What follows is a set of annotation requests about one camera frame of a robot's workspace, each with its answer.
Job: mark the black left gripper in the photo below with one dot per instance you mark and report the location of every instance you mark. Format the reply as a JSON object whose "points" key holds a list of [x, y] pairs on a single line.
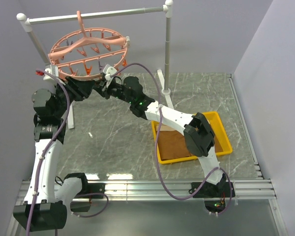
{"points": [[79, 89]]}

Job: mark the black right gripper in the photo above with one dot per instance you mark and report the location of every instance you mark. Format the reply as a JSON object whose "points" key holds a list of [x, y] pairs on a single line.
{"points": [[109, 85]]}

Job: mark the pink round clip hanger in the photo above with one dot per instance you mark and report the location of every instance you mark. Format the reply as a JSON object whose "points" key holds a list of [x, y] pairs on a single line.
{"points": [[87, 45]]}

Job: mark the brown underwear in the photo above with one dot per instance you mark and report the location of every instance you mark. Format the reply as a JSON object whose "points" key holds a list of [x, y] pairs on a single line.
{"points": [[172, 145]]}

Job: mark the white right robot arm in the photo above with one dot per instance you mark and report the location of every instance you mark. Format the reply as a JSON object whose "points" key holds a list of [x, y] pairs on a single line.
{"points": [[197, 132]]}

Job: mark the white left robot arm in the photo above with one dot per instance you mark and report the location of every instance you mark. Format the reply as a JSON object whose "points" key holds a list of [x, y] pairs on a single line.
{"points": [[45, 208]]}

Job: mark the purple clothes peg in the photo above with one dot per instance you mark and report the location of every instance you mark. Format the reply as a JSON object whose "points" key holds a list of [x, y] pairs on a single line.
{"points": [[100, 66]]}

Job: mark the white clothes peg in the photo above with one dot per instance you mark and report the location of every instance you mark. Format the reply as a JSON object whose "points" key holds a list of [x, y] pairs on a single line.
{"points": [[127, 42]]}

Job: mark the white metal drying rack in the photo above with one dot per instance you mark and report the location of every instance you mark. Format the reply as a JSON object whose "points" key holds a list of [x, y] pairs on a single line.
{"points": [[167, 8]]}

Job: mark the yellow plastic tray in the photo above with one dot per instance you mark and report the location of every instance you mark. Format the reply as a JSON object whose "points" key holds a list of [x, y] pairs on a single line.
{"points": [[223, 132]]}

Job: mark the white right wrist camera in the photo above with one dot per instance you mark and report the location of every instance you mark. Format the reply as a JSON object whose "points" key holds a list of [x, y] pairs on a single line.
{"points": [[109, 72]]}

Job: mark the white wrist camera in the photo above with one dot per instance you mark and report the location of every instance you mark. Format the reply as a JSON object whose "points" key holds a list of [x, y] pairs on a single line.
{"points": [[50, 69], [109, 72]]}

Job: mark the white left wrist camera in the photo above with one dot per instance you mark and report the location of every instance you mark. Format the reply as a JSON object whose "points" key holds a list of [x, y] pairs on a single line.
{"points": [[50, 69]]}

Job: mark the aluminium rail frame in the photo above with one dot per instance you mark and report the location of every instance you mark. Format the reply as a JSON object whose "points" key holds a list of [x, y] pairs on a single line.
{"points": [[149, 190]]}

